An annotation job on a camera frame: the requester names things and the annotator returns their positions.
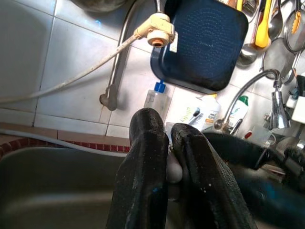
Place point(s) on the small white round object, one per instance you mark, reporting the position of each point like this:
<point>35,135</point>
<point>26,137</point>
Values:
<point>175,169</point>

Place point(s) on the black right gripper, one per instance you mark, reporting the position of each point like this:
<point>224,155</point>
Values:
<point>293,162</point>

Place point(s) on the clear bottle blue cap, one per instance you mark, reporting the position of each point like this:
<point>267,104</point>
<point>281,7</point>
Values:
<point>155,100</point>

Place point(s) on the large steel sink basin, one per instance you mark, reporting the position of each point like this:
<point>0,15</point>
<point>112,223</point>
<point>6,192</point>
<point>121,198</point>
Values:
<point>59,190</point>

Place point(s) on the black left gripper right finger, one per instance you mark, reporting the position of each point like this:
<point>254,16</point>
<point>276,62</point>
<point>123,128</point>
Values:
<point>209,190</point>

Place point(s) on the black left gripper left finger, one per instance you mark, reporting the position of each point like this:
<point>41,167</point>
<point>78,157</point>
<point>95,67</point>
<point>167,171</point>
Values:
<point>140,171</point>

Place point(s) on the round steel strainer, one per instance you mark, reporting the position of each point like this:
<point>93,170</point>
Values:
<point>291,41</point>

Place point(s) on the white detergent bottle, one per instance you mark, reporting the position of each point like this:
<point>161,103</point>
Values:
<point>209,109</point>

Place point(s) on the large steel serving spoon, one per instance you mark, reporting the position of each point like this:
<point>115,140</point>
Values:
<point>275,26</point>

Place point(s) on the steel ladle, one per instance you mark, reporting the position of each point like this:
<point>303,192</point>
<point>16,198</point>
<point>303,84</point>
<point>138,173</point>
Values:
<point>247,55</point>

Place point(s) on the beige water filter tap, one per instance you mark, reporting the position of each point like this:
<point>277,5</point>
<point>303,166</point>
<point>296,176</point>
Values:
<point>157,26</point>

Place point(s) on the steel mesh skimmer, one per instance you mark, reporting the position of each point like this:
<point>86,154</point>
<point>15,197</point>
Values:
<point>277,57</point>

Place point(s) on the dark blue plastic tray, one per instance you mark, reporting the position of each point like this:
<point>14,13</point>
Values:
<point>202,47</point>

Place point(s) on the white bottle green cap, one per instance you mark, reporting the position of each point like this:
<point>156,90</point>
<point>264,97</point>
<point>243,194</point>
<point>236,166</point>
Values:
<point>240,109</point>

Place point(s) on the yellow plastic spatula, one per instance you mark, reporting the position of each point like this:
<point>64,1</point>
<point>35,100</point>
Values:
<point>263,28</point>

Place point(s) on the orange plastic utensil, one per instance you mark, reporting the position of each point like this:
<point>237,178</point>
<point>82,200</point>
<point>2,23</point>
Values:
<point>296,22</point>

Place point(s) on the grey metal tap pipe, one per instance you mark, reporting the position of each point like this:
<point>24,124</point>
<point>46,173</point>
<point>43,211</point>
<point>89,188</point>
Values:
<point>112,93</point>

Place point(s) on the chrome sink faucet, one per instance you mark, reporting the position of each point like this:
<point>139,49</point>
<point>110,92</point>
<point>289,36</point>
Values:
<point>278,112</point>

